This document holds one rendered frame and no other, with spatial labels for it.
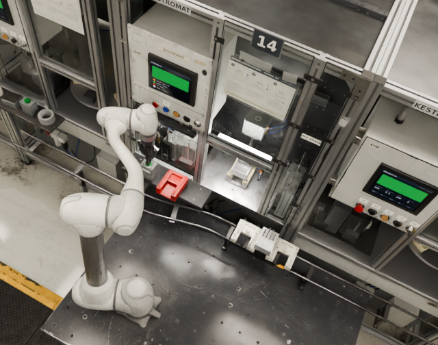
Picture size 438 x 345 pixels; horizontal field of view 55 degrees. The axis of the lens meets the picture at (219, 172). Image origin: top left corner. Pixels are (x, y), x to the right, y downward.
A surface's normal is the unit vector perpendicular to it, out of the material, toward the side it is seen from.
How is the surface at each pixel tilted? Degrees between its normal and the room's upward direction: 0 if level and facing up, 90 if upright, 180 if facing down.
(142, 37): 90
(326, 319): 0
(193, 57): 90
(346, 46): 0
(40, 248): 0
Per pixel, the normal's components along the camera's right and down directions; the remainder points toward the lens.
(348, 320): 0.11, -0.58
